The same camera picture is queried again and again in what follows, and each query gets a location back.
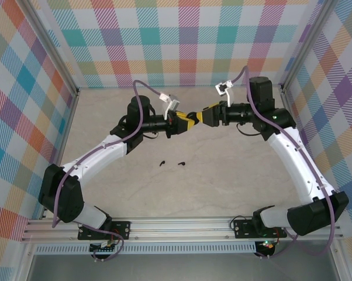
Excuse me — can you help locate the grey metal panel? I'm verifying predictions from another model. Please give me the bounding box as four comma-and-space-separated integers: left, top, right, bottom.
25, 253, 342, 281

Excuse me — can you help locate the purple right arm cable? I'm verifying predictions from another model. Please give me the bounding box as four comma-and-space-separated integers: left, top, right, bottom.
230, 66, 339, 260

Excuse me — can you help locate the aluminium frame side rail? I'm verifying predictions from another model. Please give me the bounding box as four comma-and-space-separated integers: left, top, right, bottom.
280, 87, 310, 165
55, 89, 80, 166

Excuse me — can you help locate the aluminium frame corner post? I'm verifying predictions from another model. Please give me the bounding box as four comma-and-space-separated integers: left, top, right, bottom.
279, 0, 337, 93
23, 0, 80, 99

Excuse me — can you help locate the thin aluminium frame rail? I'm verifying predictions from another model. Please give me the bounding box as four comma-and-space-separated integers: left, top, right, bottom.
76, 84, 284, 90

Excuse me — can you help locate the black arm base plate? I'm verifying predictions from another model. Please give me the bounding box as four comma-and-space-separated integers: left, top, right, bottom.
233, 219, 288, 239
77, 221, 132, 241

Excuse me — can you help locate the slotted grey cable duct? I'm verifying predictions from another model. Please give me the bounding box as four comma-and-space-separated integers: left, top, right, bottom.
34, 244, 258, 255

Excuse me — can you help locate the small electronics circuit board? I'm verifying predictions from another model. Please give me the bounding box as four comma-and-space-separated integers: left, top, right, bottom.
89, 241, 118, 253
257, 239, 275, 250

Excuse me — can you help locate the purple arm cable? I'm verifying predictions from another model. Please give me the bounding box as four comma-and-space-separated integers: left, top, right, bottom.
230, 66, 339, 260
51, 80, 162, 263

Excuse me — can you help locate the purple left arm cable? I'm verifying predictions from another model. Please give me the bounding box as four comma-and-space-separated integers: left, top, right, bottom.
51, 80, 162, 263

